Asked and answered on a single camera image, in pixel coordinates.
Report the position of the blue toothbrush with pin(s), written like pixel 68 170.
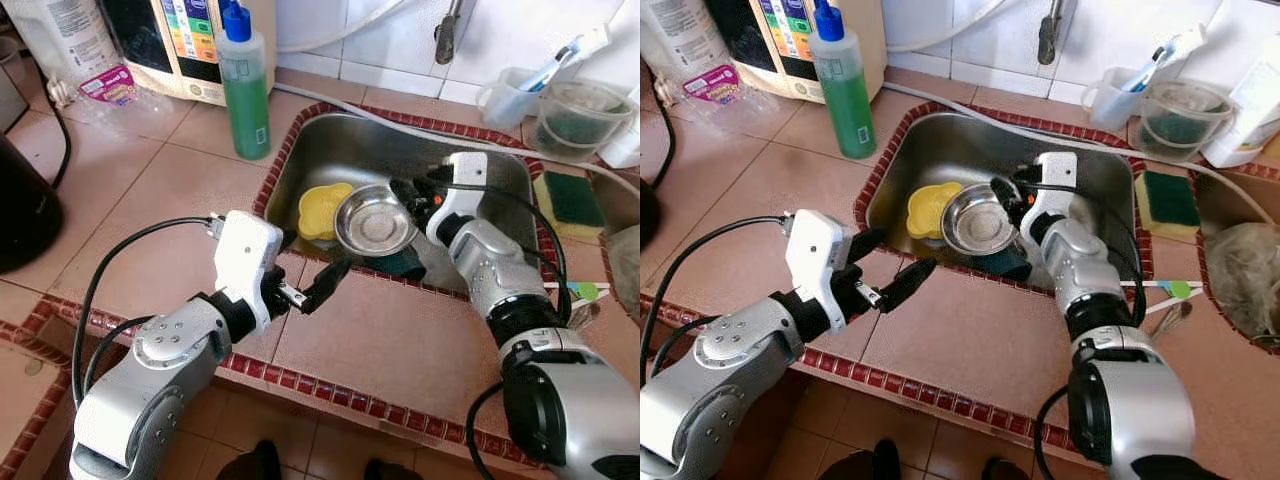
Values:
pixel 550 72
pixel 1152 72

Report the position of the grey wall tap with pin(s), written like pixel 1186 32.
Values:
pixel 1050 40
pixel 448 40

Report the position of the green and yellow sponge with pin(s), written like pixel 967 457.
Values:
pixel 572 200
pixel 1170 200

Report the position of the white bottle yellow cap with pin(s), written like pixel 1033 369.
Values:
pixel 1250 115
pixel 625 150

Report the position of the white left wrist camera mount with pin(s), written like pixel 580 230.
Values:
pixel 820 255
pixel 248 255

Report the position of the green and white toothbrush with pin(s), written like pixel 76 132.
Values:
pixel 1178 290
pixel 585 291

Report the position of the dark robot foot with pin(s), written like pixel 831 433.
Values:
pixel 1005 470
pixel 252 462
pixel 865 462
pixel 388 470

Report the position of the crumpled clear plastic bag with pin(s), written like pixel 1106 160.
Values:
pixel 625 275
pixel 1245 280

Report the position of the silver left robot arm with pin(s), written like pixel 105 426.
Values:
pixel 150 380
pixel 720 370

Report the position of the pink packet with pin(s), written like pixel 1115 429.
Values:
pixel 713 86
pixel 108 87

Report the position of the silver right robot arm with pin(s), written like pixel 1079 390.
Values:
pixel 490 270
pixel 1085 270

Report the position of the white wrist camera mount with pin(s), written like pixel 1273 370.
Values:
pixel 1055 185
pixel 248 255
pixel 465 185
pixel 820 255

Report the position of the green dish soap bottle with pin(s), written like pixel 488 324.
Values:
pixel 245 110
pixel 848 110

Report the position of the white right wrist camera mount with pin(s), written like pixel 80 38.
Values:
pixel 1055 185
pixel 465 185

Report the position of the steel spoon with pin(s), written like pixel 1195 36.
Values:
pixel 582 315
pixel 1170 320

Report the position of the clear plastic wrapper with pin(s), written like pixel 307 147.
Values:
pixel 130 115
pixel 750 112

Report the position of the dark robot right foot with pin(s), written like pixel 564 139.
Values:
pixel 388 470
pixel 1005 470

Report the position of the yellow plastic bowl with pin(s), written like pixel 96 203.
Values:
pixel 322 212
pixel 930 210

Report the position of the dark robot left foot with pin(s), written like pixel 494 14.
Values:
pixel 865 462
pixel 252 462

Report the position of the blue cup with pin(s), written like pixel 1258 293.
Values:
pixel 405 265
pixel 1012 268

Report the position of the clear measuring jug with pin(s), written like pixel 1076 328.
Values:
pixel 580 130
pixel 1185 130

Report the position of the cream water ionizer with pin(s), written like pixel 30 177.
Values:
pixel 775 45
pixel 190 50

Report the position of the clear toothbrush cup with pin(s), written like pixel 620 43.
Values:
pixel 1110 105
pixel 505 105

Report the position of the stainless steel sink basin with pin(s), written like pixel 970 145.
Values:
pixel 340 150
pixel 940 150
pixel 625 195
pixel 1240 195

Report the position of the large white plastic jug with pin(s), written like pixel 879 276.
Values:
pixel 70 35
pixel 690 35

